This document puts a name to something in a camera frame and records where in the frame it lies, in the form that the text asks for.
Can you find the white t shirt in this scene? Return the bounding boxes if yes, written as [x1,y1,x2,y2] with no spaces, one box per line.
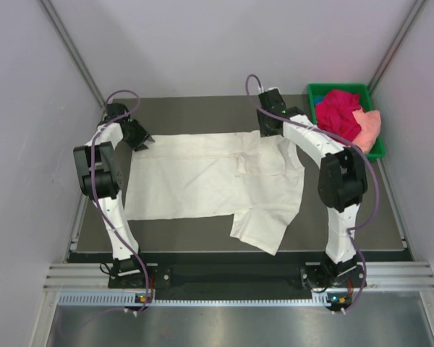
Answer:
[124,131,305,255]

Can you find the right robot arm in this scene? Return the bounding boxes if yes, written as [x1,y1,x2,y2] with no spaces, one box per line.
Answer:
[257,88,367,289]

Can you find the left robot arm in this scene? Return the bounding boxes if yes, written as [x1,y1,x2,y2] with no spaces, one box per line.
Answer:
[73,103,154,287]

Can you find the blue cloth in bin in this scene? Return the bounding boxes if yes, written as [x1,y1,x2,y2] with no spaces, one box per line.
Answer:
[313,95,325,106]

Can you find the magenta t shirt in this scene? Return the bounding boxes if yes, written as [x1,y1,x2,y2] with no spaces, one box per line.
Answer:
[315,90,362,142]

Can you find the green plastic bin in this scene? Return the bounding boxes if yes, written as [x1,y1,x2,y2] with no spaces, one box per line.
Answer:
[307,83,385,161]

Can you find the peach t shirt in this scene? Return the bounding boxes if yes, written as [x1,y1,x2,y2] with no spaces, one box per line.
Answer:
[352,109,381,154]

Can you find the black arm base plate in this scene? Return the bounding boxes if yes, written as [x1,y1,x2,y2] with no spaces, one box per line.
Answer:
[108,262,352,290]

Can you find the aluminium frame rail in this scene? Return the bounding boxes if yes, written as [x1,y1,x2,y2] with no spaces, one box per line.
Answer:
[43,262,434,292]

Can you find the slotted grey cable duct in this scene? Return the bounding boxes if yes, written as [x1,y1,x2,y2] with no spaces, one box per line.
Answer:
[58,292,346,308]

